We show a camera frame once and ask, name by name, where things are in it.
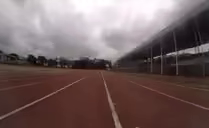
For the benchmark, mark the row of distant trees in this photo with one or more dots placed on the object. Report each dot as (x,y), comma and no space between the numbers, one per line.
(88,63)

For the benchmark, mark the low distant building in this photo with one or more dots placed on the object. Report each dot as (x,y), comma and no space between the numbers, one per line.
(2,58)

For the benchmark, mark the red running track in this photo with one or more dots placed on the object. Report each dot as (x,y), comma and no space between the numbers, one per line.
(78,103)

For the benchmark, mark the roofed grandstand building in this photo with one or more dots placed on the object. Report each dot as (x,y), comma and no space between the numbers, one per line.
(192,33)

